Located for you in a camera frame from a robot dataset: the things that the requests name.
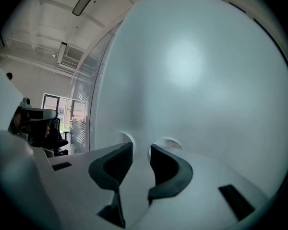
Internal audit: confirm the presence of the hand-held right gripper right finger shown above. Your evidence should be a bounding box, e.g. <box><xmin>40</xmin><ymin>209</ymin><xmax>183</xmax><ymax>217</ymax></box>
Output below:
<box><xmin>134</xmin><ymin>144</ymin><xmax>270</xmax><ymax>230</ymax></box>

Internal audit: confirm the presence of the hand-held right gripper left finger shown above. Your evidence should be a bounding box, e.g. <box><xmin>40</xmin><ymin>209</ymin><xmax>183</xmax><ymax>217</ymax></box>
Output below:
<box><xmin>48</xmin><ymin>141</ymin><xmax>134</xmax><ymax>229</ymax></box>

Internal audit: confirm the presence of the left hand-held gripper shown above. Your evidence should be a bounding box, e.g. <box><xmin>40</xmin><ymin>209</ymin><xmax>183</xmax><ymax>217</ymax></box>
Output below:
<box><xmin>8</xmin><ymin>97</ymin><xmax>58</xmax><ymax>141</ymax></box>

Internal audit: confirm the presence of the black-framed window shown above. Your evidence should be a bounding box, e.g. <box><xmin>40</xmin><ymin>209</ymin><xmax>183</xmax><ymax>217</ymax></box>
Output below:
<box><xmin>42</xmin><ymin>92</ymin><xmax>74</xmax><ymax>139</ymax></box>

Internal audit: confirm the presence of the black office chair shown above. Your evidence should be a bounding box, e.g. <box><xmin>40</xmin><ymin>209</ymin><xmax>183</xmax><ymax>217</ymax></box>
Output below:
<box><xmin>43</xmin><ymin>117</ymin><xmax>70</xmax><ymax>157</ymax></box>

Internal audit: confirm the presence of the glass partition with blinds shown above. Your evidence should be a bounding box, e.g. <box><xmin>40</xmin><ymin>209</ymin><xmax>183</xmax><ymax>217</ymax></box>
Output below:
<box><xmin>69</xmin><ymin>24</ymin><xmax>116</xmax><ymax>153</ymax></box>

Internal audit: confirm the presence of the rectangular ceiling light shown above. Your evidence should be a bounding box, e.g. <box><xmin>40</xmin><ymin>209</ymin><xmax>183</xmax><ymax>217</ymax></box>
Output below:
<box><xmin>57</xmin><ymin>42</ymin><xmax>69</xmax><ymax>65</ymax></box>

